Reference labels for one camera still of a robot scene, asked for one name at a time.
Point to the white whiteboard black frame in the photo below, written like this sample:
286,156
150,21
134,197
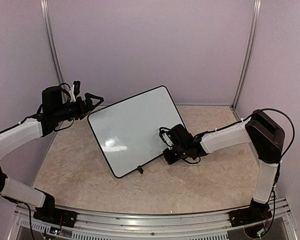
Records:
127,131

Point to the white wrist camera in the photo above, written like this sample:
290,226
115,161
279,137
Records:
164,137
74,90

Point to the black wire easel stand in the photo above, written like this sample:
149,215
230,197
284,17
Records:
140,169

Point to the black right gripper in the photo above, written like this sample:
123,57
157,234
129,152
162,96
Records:
170,159

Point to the aluminium right corner post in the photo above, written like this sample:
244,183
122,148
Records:
248,53

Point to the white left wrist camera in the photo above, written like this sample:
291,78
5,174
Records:
74,90

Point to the aluminium left corner post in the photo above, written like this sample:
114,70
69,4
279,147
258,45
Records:
44,5

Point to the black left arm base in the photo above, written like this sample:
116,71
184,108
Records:
49,213

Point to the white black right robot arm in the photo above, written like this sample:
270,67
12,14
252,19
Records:
258,131

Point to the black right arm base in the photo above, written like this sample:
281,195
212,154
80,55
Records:
255,212

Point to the aluminium corner post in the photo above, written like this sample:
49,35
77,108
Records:
44,5
248,53

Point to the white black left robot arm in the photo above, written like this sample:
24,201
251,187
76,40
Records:
23,145

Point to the aluminium front rail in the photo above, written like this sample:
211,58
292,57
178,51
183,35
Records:
98,225

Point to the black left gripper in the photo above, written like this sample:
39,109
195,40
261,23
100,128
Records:
84,108

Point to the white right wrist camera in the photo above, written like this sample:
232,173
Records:
164,137

